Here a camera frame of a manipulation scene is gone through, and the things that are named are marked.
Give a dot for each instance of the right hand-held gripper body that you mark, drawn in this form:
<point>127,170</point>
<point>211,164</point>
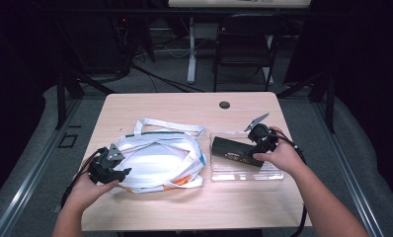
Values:
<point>263,138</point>

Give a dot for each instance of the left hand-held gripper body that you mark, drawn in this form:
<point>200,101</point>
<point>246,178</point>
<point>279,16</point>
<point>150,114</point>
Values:
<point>102,169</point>

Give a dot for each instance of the clear plastic tray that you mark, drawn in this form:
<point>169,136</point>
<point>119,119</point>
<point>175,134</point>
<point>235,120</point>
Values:
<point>247,173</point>

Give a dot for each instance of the long black box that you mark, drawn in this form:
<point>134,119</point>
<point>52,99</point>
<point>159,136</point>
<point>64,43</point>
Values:
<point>232,149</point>

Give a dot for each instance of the white tote bag colour patches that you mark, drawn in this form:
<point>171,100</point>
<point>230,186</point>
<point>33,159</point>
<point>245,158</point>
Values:
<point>158,164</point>

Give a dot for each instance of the person's right hand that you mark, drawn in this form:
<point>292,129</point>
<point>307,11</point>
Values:
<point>283,156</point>

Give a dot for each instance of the person's left hand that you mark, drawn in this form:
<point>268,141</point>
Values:
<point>86,192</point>

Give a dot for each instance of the dark round table grommet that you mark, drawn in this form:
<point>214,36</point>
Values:
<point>224,105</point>

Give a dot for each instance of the grey metal table clip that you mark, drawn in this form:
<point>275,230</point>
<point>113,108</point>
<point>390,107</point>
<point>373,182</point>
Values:
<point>57,208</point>

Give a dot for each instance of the black metal stand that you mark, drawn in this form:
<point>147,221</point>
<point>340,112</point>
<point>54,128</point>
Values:
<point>330,102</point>
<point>62,98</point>

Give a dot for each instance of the black folding chair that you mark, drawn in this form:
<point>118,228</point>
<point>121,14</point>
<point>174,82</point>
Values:
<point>247,39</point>

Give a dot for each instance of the white desk leg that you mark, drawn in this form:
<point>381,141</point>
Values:
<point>192,56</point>

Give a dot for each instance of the dark cabinet with red light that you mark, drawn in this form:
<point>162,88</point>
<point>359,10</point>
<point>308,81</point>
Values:
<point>95,42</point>

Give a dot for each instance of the light background desk top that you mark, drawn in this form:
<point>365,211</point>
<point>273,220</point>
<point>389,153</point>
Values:
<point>239,3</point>

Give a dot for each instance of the aluminium floor rail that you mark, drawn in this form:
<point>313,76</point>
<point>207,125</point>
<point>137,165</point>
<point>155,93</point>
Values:
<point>26,184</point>
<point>359,197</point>

